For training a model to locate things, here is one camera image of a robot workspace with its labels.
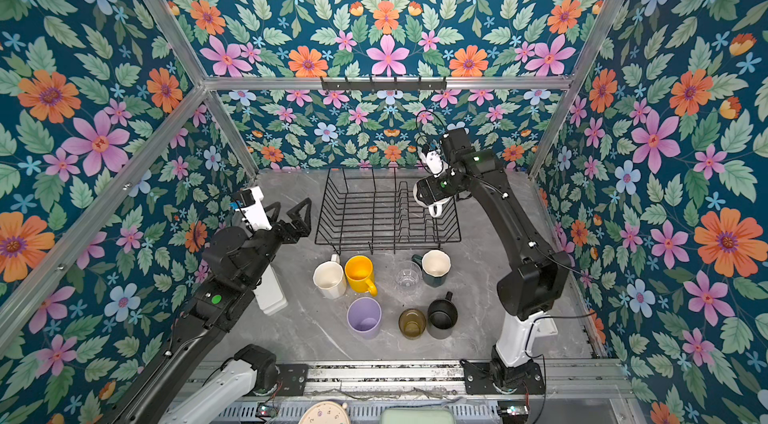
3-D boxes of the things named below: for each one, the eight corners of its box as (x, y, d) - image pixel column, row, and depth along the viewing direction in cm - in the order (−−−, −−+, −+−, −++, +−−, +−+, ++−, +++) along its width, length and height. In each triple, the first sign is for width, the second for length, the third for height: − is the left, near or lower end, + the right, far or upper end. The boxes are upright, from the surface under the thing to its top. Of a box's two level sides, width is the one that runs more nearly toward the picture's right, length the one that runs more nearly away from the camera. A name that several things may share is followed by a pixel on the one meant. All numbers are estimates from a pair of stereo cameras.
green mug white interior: (422, 293, 89) (424, 279, 81) (415, 270, 94) (415, 254, 86) (451, 285, 91) (455, 270, 83) (442, 262, 96) (445, 246, 87)
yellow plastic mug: (347, 299, 88) (341, 287, 81) (351, 268, 94) (346, 255, 87) (377, 299, 88) (374, 287, 81) (379, 268, 94) (376, 255, 87)
